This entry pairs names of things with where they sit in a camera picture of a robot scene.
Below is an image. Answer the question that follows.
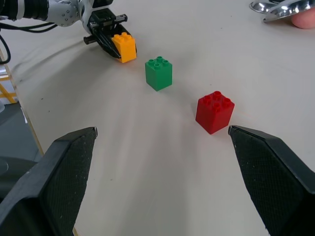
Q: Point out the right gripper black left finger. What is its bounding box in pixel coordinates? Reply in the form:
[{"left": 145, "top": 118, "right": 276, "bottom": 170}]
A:
[{"left": 0, "top": 126, "right": 99, "bottom": 236}]

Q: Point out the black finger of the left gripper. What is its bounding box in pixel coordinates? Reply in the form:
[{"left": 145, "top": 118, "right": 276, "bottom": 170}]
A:
[
  {"left": 117, "top": 24, "right": 138, "bottom": 54},
  {"left": 93, "top": 26, "right": 122, "bottom": 59}
]

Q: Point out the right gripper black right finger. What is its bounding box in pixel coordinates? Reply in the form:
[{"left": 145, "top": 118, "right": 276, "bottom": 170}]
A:
[{"left": 228, "top": 124, "right": 315, "bottom": 236}]

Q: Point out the orange toy building cube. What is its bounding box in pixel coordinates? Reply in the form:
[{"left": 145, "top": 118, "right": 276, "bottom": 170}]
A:
[{"left": 111, "top": 32, "right": 137, "bottom": 64}]

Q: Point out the person's bare hand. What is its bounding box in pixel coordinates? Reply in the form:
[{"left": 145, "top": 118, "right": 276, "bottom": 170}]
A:
[{"left": 291, "top": 10, "right": 315, "bottom": 30}]

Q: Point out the green toy building cube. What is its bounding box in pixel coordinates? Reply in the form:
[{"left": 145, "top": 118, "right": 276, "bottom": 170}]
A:
[{"left": 144, "top": 56, "right": 173, "bottom": 92}]

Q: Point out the red toy building cube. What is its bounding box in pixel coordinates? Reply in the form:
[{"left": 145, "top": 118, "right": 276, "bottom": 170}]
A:
[{"left": 195, "top": 90, "right": 235, "bottom": 135}]

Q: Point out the shiny silver metal object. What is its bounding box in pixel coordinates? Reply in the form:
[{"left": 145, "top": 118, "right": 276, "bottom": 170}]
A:
[{"left": 249, "top": 0, "right": 315, "bottom": 23}]

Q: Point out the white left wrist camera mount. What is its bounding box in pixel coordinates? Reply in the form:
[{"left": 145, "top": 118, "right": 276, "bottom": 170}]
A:
[{"left": 78, "top": 0, "right": 114, "bottom": 34}]

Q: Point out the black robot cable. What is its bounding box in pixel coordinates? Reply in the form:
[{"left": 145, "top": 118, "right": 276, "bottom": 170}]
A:
[{"left": 0, "top": 21, "right": 59, "bottom": 65}]

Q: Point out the yellow metal frame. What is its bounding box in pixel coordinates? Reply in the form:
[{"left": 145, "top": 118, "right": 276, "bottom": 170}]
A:
[{"left": 0, "top": 71, "right": 20, "bottom": 105}]

